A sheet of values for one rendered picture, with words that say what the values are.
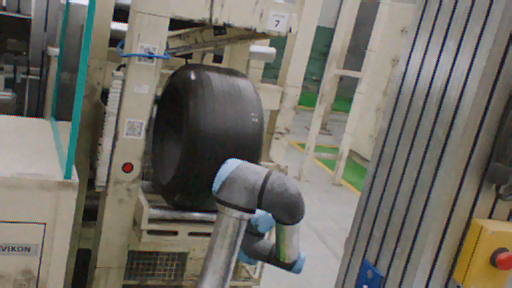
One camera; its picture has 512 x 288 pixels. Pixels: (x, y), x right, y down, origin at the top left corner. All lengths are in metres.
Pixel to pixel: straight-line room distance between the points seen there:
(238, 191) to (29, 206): 0.54
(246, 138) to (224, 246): 0.64
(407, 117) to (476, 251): 0.29
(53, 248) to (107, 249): 0.86
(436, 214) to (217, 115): 1.09
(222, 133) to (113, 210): 0.55
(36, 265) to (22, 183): 0.23
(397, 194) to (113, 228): 1.33
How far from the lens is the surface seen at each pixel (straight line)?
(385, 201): 1.33
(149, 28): 2.14
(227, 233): 1.59
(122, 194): 2.30
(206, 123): 2.09
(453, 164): 1.18
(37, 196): 1.48
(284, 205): 1.56
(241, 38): 2.68
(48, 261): 1.57
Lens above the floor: 1.80
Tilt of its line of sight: 15 degrees down
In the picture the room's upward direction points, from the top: 11 degrees clockwise
